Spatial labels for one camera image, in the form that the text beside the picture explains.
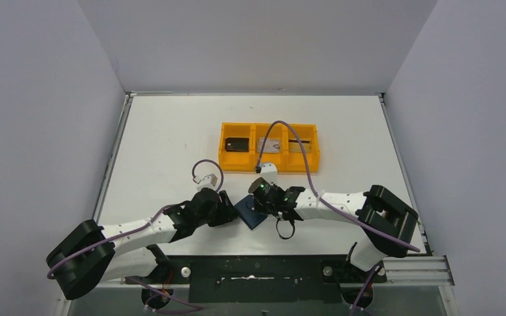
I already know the blue card holder wallet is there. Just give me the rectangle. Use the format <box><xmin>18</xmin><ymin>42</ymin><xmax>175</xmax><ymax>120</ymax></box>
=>
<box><xmin>234</xmin><ymin>195</ymin><xmax>267</xmax><ymax>230</ymax></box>

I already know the black cards stack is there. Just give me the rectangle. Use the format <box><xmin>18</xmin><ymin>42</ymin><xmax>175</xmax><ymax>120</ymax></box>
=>
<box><xmin>224</xmin><ymin>137</ymin><xmax>250</xmax><ymax>153</ymax></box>

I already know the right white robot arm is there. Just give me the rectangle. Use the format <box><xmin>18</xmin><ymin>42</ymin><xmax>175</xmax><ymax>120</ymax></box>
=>
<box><xmin>248</xmin><ymin>177</ymin><xmax>418</xmax><ymax>281</ymax></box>

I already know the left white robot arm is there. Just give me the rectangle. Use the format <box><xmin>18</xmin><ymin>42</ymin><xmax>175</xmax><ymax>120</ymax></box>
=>
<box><xmin>45</xmin><ymin>188</ymin><xmax>239</xmax><ymax>300</ymax></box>

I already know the silver card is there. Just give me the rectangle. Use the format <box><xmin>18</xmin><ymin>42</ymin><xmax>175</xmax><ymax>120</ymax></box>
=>
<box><xmin>256</xmin><ymin>138</ymin><xmax>281</xmax><ymax>153</ymax></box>

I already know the orange three-compartment tray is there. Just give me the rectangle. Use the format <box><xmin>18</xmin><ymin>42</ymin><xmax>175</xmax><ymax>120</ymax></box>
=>
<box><xmin>217</xmin><ymin>122</ymin><xmax>321</xmax><ymax>174</ymax></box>

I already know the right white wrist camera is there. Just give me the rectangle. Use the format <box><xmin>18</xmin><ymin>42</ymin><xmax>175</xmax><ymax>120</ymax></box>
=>
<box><xmin>255</xmin><ymin>163</ymin><xmax>278</xmax><ymax>185</ymax></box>

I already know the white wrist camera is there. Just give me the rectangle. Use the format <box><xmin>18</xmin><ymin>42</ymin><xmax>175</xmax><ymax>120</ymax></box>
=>
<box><xmin>193</xmin><ymin>174</ymin><xmax>219</xmax><ymax>192</ymax></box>
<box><xmin>255</xmin><ymin>163</ymin><xmax>278</xmax><ymax>185</ymax></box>

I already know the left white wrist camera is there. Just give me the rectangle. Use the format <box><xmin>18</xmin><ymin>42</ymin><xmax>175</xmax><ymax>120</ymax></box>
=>
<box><xmin>193</xmin><ymin>174</ymin><xmax>219</xmax><ymax>192</ymax></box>

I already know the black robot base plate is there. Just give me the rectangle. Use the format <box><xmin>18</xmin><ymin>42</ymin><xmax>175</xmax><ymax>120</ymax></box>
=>
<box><xmin>125</xmin><ymin>255</ymin><xmax>387</xmax><ymax>314</ymax></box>

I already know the aluminium frame rail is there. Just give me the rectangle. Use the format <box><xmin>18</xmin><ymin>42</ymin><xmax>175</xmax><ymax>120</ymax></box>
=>
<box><xmin>99</xmin><ymin>255</ymin><xmax>453</xmax><ymax>288</ymax></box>

